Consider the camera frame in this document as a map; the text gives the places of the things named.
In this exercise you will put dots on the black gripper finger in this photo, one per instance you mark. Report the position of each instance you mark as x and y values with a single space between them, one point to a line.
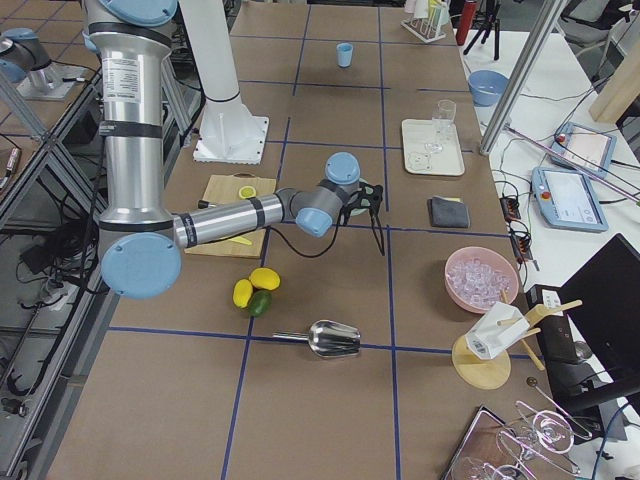
374 227
381 246

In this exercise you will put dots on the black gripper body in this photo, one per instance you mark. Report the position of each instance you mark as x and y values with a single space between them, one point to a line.
377 231

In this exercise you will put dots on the light green bowl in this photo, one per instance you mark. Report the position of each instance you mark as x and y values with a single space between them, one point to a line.
360 202

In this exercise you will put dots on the light blue cup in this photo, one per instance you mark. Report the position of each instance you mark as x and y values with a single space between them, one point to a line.
344 54

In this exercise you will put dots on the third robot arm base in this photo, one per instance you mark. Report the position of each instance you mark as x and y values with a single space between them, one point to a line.
29 68

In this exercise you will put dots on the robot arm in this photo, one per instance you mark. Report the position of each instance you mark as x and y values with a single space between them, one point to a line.
140 240

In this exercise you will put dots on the pink bowl of ice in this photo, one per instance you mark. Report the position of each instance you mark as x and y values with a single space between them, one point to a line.
476 278

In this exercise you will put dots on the metal ice scoop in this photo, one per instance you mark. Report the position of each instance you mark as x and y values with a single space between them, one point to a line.
327 339

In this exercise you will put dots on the blue bowl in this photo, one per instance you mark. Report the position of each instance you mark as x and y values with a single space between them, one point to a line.
486 87

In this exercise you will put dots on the grey folded cloth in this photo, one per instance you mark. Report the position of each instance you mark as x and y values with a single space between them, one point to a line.
448 213

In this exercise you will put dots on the cream bear tray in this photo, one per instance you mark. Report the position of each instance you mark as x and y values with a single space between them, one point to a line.
415 134

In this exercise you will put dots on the clear wine glass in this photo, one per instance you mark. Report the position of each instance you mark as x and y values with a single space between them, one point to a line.
442 120

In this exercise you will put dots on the yellow lemon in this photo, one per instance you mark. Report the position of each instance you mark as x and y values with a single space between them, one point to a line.
265 278
242 293

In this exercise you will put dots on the lemon half slice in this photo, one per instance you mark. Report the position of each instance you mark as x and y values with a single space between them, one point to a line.
247 192

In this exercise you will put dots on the yellow plastic knife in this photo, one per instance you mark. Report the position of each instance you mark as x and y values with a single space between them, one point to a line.
239 239

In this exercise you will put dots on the green lime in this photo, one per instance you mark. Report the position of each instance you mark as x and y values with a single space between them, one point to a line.
259 302

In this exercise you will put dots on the wooden cutting board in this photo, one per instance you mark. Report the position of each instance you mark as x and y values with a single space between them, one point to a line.
223 189

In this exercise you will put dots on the white paper cup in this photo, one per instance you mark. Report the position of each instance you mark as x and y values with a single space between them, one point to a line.
498 329

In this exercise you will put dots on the wooden mug tree stand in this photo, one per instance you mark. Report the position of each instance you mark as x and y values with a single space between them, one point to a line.
492 374

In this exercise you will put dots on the blue teach pendant near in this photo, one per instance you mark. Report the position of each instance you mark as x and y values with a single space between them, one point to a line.
566 200

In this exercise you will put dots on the blue teach pendant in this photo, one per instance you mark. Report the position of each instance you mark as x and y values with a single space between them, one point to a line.
584 146
566 200

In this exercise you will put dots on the black tripod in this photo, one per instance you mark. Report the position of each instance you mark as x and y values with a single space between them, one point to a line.
491 23

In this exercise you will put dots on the red bottle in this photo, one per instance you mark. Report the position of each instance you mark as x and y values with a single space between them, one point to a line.
465 21

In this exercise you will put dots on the blue teach pendant far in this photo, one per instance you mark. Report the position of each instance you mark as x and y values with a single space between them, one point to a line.
584 146

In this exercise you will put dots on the black monitor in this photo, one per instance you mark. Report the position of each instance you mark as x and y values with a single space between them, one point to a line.
608 320

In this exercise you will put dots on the glass rack with glasses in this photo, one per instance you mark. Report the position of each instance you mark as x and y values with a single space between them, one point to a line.
534 445

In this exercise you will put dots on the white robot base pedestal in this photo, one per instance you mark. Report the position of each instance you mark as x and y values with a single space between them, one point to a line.
228 131

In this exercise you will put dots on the black handled knife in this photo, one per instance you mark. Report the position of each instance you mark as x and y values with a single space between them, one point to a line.
202 204

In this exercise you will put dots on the white wire cup rack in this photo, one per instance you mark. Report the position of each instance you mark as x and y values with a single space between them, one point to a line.
427 19

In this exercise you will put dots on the aluminium frame post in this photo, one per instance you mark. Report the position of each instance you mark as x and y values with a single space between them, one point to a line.
542 28

